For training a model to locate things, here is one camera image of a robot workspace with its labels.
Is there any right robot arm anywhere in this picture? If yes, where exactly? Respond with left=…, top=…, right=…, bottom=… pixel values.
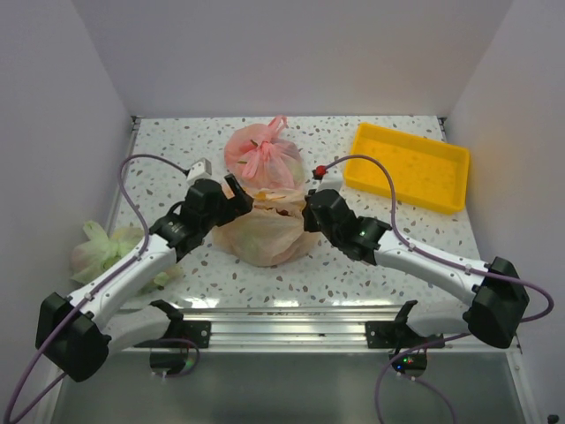
left=303, top=189, right=530, bottom=349

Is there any orange plastic fruit bag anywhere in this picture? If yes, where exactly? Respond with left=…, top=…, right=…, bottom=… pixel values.
left=212, top=188, right=320, bottom=268

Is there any right black base bracket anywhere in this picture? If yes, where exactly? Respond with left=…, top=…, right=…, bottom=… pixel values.
left=365, top=300, right=445, bottom=353

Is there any green plastic fruit bag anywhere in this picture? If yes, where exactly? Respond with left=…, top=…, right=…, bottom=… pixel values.
left=70, top=220, right=182, bottom=295

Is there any aluminium frame rail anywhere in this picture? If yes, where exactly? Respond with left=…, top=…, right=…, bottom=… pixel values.
left=59, top=304, right=524, bottom=354

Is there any black base bracket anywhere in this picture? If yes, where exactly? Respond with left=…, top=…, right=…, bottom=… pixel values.
left=365, top=300, right=445, bottom=353
left=150, top=299, right=212, bottom=348

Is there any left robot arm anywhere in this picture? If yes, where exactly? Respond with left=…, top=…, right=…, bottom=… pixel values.
left=35, top=175, right=253, bottom=382

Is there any pink knotted plastic bag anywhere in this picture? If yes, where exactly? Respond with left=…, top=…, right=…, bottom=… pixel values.
left=223, top=115, right=305, bottom=190

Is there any yellow plastic tray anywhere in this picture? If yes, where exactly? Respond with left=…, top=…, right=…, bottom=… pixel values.
left=350, top=123, right=471, bottom=215

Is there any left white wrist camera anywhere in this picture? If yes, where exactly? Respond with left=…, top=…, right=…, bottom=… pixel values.
left=185, top=158, right=212, bottom=186

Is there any left black base bracket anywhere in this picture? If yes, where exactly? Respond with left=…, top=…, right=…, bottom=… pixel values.
left=150, top=299, right=212, bottom=348

